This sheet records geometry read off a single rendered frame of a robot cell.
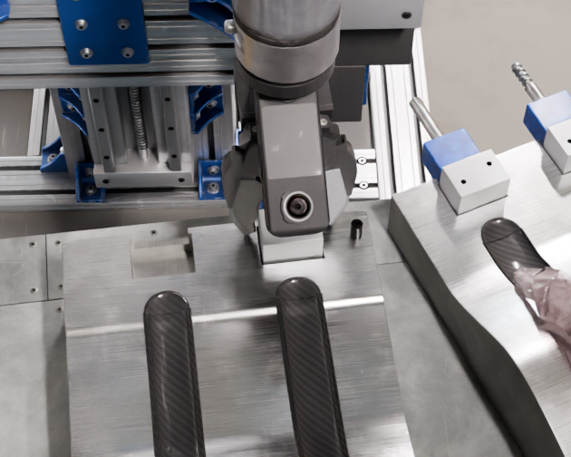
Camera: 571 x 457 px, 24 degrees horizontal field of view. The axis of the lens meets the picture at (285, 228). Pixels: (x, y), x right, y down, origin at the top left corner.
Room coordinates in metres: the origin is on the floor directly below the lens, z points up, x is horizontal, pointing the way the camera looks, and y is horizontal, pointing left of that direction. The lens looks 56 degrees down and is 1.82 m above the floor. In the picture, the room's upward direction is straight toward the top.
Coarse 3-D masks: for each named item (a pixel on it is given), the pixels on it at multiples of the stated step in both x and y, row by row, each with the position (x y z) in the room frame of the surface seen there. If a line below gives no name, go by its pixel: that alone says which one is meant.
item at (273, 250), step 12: (264, 216) 0.61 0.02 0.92; (264, 228) 0.60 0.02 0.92; (264, 240) 0.59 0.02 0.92; (276, 240) 0.59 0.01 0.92; (288, 240) 0.59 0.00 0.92; (300, 240) 0.59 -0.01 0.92; (312, 240) 0.59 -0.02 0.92; (264, 252) 0.58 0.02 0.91; (276, 252) 0.59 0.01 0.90; (288, 252) 0.59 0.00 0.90; (300, 252) 0.59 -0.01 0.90; (312, 252) 0.59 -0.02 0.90; (264, 264) 0.58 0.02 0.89
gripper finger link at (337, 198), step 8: (328, 176) 0.61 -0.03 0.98; (336, 176) 0.61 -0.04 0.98; (328, 184) 0.61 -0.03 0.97; (336, 184) 0.61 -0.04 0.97; (328, 192) 0.61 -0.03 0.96; (336, 192) 0.61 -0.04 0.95; (344, 192) 0.61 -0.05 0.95; (328, 200) 0.61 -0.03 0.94; (336, 200) 0.61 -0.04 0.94; (344, 200) 0.61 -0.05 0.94; (336, 208) 0.61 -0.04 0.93; (344, 208) 0.62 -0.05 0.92; (336, 216) 0.61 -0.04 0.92
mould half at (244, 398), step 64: (64, 256) 0.59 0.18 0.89; (128, 256) 0.59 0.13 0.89; (256, 256) 0.59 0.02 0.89; (64, 320) 0.53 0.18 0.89; (128, 320) 0.53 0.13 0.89; (192, 320) 0.53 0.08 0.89; (256, 320) 0.53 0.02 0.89; (384, 320) 0.53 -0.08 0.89; (128, 384) 0.47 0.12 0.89; (256, 384) 0.47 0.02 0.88; (384, 384) 0.47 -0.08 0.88; (128, 448) 0.42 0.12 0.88; (256, 448) 0.42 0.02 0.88; (384, 448) 0.42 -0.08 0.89
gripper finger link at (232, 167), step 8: (232, 152) 0.60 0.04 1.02; (240, 152) 0.61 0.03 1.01; (224, 160) 0.61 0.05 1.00; (232, 160) 0.60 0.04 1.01; (240, 160) 0.60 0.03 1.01; (224, 168) 0.60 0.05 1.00; (232, 168) 0.60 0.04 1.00; (240, 168) 0.60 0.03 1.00; (224, 176) 0.60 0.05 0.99; (232, 176) 0.60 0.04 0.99; (240, 176) 0.60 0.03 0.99; (248, 176) 0.60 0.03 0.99; (224, 184) 0.60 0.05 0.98; (232, 184) 0.60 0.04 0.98; (224, 192) 0.60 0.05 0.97; (232, 192) 0.60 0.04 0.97; (232, 200) 0.60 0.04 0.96
